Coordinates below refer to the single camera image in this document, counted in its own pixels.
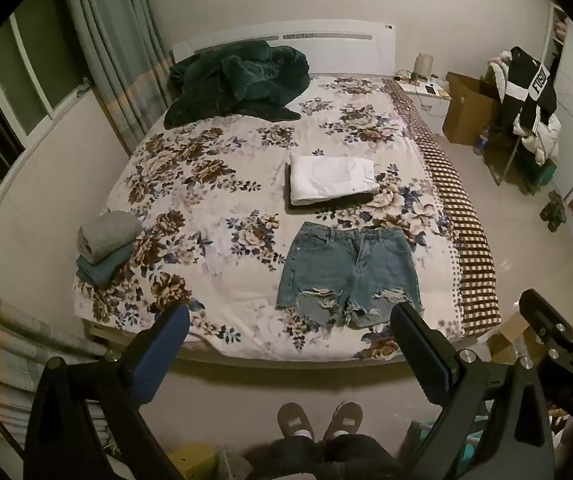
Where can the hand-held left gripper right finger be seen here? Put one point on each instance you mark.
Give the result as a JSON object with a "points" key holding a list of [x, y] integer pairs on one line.
{"points": [[418, 351]]}

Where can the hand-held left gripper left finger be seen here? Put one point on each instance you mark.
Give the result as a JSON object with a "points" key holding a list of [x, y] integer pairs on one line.
{"points": [[162, 355]]}

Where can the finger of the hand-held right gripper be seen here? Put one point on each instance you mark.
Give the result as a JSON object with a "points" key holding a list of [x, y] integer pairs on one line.
{"points": [[548, 321]]}

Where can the blue denim shorts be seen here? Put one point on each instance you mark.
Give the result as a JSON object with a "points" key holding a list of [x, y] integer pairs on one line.
{"points": [[334, 265]]}

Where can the white folded pants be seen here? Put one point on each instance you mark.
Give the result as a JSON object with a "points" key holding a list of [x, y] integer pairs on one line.
{"points": [[329, 177]]}

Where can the small cardboard box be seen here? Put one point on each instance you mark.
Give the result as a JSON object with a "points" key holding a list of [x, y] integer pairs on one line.
{"points": [[508, 335]]}

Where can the dark shoes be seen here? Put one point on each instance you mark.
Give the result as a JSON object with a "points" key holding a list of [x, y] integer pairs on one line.
{"points": [[554, 212]]}

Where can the teal folded garment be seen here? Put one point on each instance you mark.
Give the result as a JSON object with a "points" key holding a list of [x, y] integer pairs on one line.
{"points": [[104, 272]]}

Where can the yellow box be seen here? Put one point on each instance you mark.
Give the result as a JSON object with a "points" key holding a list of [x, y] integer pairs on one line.
{"points": [[191, 465]]}

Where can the grey folded garment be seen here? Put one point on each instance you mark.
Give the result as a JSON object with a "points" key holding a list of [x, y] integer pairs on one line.
{"points": [[109, 235]]}

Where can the brown checkered blanket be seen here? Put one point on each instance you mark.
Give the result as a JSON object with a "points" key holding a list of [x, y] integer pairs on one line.
{"points": [[458, 220]]}

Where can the person's legs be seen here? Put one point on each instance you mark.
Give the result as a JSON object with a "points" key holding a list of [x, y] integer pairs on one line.
{"points": [[326, 460]]}

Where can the clothes chair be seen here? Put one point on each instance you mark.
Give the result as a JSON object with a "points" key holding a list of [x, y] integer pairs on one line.
{"points": [[508, 165]]}

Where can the white puffer jacket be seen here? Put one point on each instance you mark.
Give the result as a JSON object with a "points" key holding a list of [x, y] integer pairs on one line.
{"points": [[541, 142]]}

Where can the green striped curtain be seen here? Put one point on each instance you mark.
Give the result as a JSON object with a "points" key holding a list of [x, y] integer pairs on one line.
{"points": [[1, 350], [116, 55]]}

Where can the floral bed sheet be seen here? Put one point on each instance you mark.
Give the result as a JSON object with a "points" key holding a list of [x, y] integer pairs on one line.
{"points": [[226, 200]]}

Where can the plastic water bottle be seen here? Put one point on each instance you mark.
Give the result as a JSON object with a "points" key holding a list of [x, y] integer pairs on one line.
{"points": [[482, 141]]}

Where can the black and white jacket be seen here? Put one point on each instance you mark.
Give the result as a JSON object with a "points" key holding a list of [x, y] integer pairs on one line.
{"points": [[531, 85]]}

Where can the large cardboard box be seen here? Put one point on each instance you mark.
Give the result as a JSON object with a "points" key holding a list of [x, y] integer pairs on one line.
{"points": [[466, 110]]}

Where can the white nightstand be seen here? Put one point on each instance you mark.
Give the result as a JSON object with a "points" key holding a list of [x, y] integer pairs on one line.
{"points": [[434, 107]]}

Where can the beige humidifier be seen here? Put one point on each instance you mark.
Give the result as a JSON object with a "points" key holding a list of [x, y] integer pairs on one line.
{"points": [[423, 66]]}

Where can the dark green blanket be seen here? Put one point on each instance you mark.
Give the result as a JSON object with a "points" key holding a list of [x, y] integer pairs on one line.
{"points": [[239, 80]]}

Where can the window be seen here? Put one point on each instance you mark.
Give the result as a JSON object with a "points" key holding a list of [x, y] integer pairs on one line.
{"points": [[26, 90]]}

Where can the white bed headboard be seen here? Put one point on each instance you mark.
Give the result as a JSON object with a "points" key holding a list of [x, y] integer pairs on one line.
{"points": [[346, 45]]}

